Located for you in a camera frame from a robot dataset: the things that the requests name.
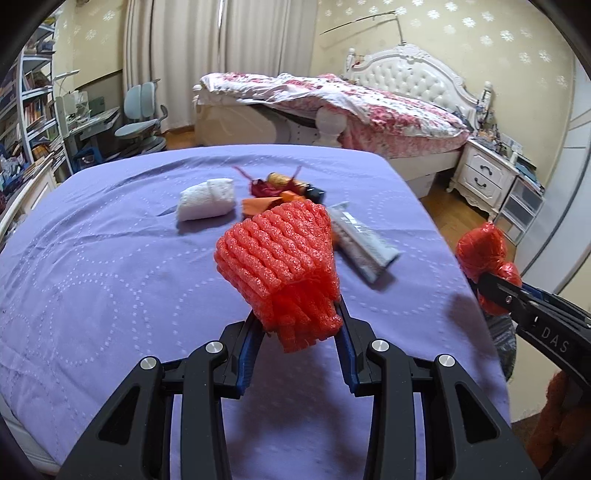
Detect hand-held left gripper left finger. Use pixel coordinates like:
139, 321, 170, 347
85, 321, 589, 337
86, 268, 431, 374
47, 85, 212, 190
60, 314, 278, 480

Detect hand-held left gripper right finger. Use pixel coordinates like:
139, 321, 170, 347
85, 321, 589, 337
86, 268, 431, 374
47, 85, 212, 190
335, 300, 541, 480

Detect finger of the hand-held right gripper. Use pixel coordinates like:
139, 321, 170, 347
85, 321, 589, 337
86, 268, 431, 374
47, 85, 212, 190
471, 271, 536, 326
522, 284, 591, 324

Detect orange plastic bag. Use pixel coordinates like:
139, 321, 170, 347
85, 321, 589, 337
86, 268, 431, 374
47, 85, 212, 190
455, 222, 523, 317

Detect black trash bag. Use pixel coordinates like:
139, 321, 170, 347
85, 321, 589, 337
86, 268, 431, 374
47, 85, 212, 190
487, 314, 518, 384

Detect red foam fruit net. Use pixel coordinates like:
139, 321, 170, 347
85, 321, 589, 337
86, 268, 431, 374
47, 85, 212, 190
215, 199, 345, 354

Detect white grey squeeze tube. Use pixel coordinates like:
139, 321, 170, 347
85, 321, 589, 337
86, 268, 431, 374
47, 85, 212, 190
327, 202, 400, 283

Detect orange plastic wrapper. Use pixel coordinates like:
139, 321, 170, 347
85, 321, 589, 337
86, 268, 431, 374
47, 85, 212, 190
241, 191, 305, 219

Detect white foam fruit net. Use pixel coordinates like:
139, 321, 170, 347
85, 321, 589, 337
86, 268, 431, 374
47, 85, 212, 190
175, 178, 235, 222

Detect dark red ribbon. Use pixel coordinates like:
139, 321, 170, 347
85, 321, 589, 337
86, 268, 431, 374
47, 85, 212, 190
233, 164, 303, 199

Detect yellow label brown bottle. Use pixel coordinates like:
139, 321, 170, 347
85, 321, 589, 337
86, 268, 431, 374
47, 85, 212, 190
267, 172, 326, 204

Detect clear plastic drawer unit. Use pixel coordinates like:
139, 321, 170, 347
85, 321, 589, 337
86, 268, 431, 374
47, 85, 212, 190
496, 178, 546, 245

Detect white sliding wardrobe door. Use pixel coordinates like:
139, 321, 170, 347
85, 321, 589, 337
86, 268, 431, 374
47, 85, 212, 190
515, 55, 591, 296

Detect white nightstand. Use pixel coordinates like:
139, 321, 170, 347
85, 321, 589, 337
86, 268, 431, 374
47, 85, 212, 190
447, 136, 532, 222

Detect white storage box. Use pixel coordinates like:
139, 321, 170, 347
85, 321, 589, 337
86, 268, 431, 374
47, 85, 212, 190
406, 173, 437, 199

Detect white tufted headboard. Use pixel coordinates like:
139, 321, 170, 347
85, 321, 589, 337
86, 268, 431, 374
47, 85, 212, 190
344, 44, 492, 127

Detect bed with floral quilt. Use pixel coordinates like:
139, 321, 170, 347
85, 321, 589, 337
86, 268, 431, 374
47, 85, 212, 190
191, 44, 495, 199

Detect blue plastic stool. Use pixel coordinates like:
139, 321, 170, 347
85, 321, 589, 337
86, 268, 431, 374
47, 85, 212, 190
74, 148, 105, 169

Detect pale blue desk chair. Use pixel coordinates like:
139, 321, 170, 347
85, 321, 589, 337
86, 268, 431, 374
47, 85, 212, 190
115, 79, 169, 153

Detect pink floral quilt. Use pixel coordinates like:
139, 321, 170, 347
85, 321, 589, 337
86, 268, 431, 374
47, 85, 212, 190
198, 71, 472, 144

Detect white low cabinet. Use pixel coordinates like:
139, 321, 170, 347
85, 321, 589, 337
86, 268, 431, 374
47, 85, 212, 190
0, 152, 61, 245

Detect grey study desk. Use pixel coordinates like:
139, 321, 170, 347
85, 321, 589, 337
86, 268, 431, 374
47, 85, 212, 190
55, 106, 123, 162

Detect beige window curtain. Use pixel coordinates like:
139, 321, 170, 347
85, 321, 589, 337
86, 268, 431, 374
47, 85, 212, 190
122, 0, 319, 132

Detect white bookshelf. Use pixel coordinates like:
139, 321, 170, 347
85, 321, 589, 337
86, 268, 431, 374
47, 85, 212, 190
0, 18, 70, 185

